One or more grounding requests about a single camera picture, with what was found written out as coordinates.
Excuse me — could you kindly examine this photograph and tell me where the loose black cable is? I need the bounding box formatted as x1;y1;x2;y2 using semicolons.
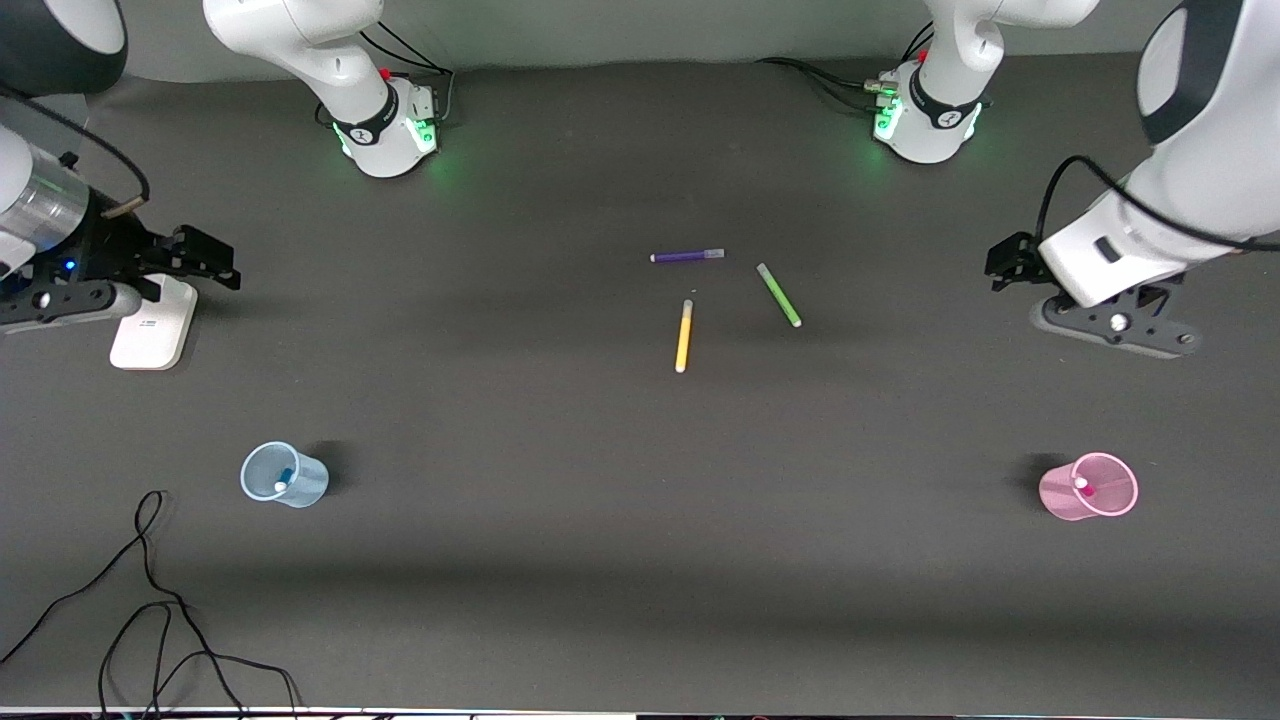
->
0;489;303;720

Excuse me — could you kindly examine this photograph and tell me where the translucent blue plastic cup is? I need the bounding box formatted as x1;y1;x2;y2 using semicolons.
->
240;441;330;509

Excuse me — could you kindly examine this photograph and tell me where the black left arm base cable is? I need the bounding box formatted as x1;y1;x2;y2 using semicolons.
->
755;20;936;113

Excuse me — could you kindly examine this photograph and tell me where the translucent pink plastic cup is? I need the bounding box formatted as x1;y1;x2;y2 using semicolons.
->
1038;452;1140;522

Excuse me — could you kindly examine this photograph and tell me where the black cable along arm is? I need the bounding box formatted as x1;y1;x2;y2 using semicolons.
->
0;85;152;219
1036;154;1280;253

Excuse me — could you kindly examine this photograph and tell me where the black right arm base cable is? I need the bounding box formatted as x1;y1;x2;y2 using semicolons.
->
360;18;457;126

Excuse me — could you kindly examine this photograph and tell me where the green marker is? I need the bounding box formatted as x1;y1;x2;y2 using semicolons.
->
756;262;803;329

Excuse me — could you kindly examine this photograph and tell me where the black arm base cable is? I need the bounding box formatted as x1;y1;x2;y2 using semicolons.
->
755;20;936;113
360;18;457;126

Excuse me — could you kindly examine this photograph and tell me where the black cable along right arm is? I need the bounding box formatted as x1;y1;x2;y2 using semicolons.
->
0;85;152;219

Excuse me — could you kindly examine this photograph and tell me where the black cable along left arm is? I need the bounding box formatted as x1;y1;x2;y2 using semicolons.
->
1036;154;1280;253

